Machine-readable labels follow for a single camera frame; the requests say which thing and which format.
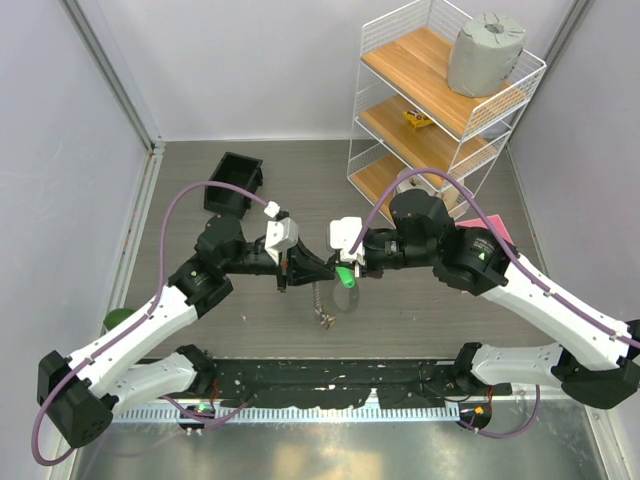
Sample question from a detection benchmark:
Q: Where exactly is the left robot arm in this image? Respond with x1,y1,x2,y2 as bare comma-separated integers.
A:
36,214,335,449

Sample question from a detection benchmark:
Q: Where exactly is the pink plastic tray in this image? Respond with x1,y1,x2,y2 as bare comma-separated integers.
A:
455,214,511,241

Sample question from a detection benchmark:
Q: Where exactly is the beige cup with print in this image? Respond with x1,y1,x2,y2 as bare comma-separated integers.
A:
438,183,466,212

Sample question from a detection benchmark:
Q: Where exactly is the green key tag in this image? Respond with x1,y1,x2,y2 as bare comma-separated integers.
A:
335,266,357,289

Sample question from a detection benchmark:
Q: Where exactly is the white wire wooden shelf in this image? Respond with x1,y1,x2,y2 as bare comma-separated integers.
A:
347,1,546,203

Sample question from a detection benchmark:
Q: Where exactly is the white cable duct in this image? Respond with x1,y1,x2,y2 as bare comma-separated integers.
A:
113,402,460,426

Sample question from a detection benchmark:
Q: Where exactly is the yellow toy car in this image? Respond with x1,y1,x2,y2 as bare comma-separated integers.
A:
403,110,433,130

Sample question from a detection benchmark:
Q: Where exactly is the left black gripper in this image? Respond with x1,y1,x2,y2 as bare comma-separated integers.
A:
222,233,335,291

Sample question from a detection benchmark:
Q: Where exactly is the green lime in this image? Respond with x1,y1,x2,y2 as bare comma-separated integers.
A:
103,308,135,331

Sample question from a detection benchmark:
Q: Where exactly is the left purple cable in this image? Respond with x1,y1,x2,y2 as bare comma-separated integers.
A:
30,180,281,467

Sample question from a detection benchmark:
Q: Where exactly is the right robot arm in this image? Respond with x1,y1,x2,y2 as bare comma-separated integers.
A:
340,189,639,409

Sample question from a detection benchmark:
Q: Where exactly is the grey wrapped paper roll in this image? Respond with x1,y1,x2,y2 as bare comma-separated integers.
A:
447,13,526,98

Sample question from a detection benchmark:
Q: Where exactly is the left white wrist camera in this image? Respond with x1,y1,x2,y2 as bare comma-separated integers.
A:
264,217,299,264

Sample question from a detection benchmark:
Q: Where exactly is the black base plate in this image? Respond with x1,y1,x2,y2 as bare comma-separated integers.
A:
166,352,513,410

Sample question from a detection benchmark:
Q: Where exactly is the white toilet paper roll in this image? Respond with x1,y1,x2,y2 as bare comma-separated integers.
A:
394,175,435,195

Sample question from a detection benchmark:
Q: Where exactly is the black plastic bin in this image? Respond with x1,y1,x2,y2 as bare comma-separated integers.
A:
203,152,263,219

